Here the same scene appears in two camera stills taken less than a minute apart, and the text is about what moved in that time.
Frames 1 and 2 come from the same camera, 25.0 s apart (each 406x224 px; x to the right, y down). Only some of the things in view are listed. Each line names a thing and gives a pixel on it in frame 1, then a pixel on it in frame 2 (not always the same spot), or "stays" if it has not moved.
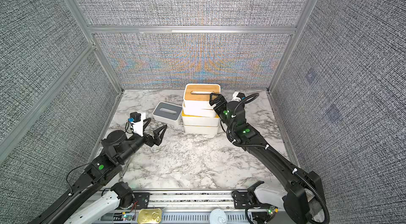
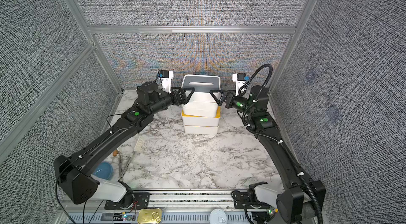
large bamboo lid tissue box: (205, 130) stays
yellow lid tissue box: (200, 120) stays
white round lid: (218, 216) stays
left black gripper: (156, 139) to (183, 100)
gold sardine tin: (149, 216) stays
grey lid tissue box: (168, 113) to (202, 84)
